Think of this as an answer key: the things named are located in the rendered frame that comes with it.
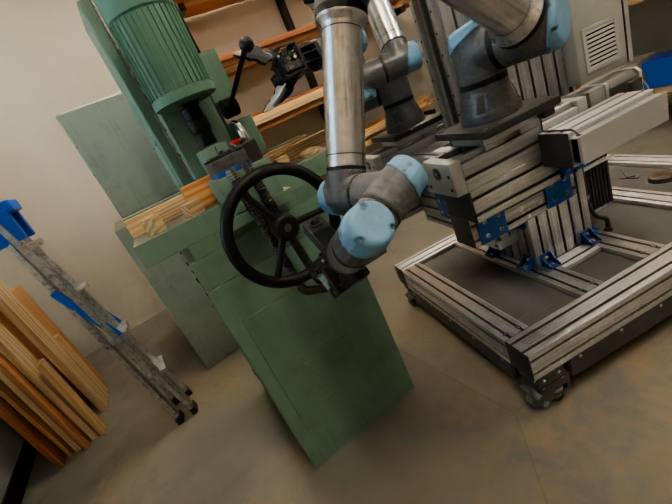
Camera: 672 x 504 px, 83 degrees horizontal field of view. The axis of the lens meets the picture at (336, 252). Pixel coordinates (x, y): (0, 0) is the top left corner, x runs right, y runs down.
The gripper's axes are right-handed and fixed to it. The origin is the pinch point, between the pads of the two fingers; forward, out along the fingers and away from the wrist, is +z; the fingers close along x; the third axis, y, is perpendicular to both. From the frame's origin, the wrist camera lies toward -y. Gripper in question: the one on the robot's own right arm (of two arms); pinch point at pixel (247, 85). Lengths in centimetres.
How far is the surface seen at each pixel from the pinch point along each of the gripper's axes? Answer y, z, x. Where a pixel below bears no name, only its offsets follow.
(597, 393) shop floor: 25, -43, 119
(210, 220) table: -4.3, 24.1, 25.4
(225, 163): 5.9, 15.7, 15.8
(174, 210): -18.7, 29.8, 18.1
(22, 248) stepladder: -75, 80, 2
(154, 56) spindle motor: -6.0, 15.7, -15.6
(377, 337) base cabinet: -15, -5, 84
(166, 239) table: -4.2, 35.4, 24.7
